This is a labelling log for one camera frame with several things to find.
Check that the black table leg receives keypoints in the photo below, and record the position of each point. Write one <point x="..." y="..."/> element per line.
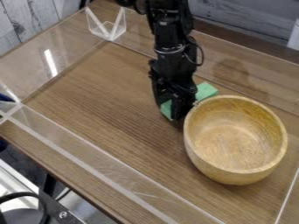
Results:
<point x="49" y="184"/>

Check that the green rectangular block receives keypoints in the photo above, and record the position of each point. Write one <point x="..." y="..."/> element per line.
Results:
<point x="206" y="91"/>

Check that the clear acrylic tray wall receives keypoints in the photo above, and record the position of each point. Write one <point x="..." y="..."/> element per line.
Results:
<point x="83" y="118"/>

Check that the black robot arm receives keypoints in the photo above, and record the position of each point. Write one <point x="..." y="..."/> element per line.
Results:
<point x="171" y="24"/>

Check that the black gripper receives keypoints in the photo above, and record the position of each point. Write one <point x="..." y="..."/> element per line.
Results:
<point x="171" y="76"/>

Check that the light wooden bowl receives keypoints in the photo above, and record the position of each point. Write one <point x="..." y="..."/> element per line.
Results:
<point x="235" y="139"/>

